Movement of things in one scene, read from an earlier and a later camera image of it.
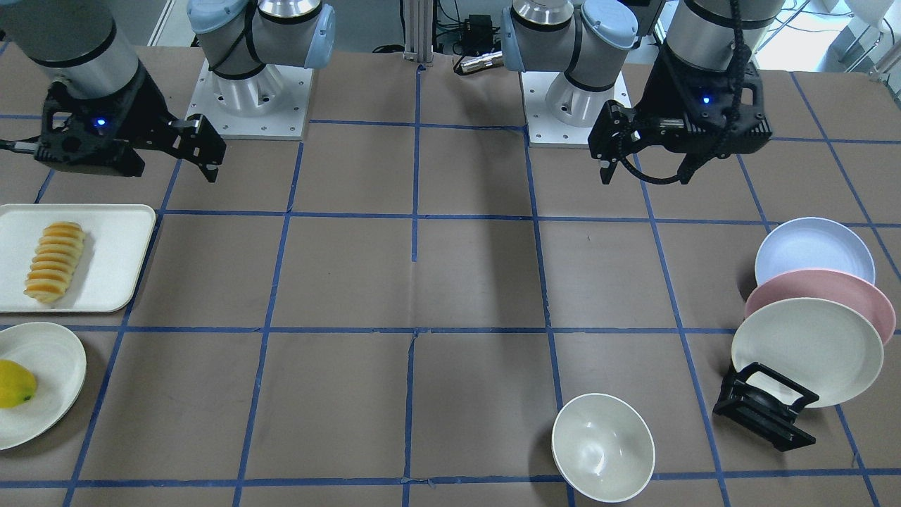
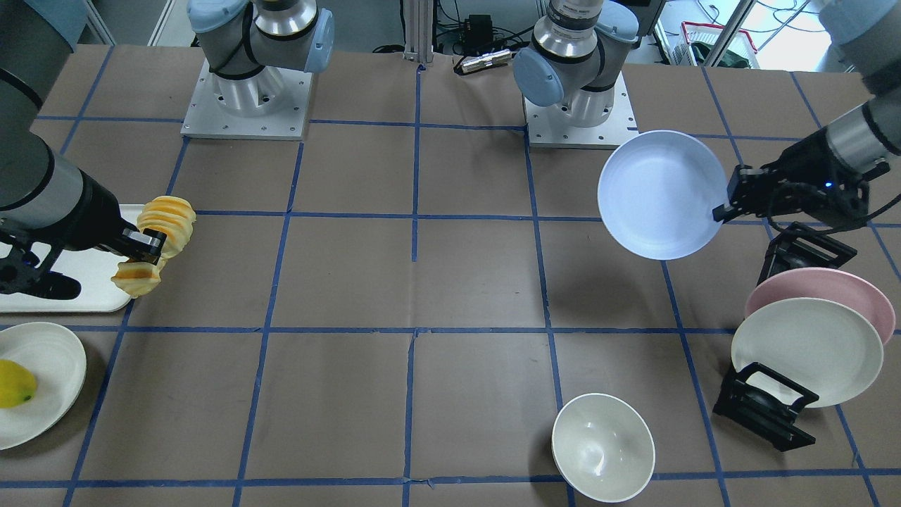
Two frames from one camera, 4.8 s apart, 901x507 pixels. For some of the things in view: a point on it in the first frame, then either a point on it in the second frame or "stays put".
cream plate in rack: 826,347 stays put
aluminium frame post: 418,21 stays put
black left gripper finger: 691,163 → 721,213
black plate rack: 764,414 stays put
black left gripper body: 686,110 → 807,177
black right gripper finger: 209,171 → 146,246
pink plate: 835,286 stays put
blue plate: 807,243 → 657,193
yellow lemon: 17,384 stays put
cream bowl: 603,446 stays put
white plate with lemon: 58,360 stays put
